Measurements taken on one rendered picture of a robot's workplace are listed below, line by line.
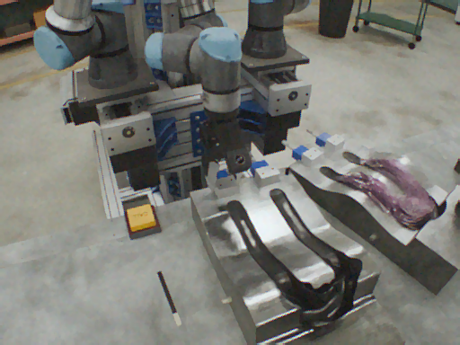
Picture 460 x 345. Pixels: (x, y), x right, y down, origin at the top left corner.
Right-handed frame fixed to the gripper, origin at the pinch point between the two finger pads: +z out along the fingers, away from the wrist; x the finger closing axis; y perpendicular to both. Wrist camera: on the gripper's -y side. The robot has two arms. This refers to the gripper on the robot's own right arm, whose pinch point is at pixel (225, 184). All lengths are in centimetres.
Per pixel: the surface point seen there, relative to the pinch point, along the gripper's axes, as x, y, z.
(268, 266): 0.4, -23.8, 0.6
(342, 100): -172, 154, 90
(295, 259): -4.7, -24.9, -0.5
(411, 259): -32.7, -32.8, 6.1
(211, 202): 4.5, -2.8, 1.7
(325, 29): -260, 309, 79
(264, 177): -9.1, -2.1, -0.9
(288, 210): -11.4, -10.8, 2.7
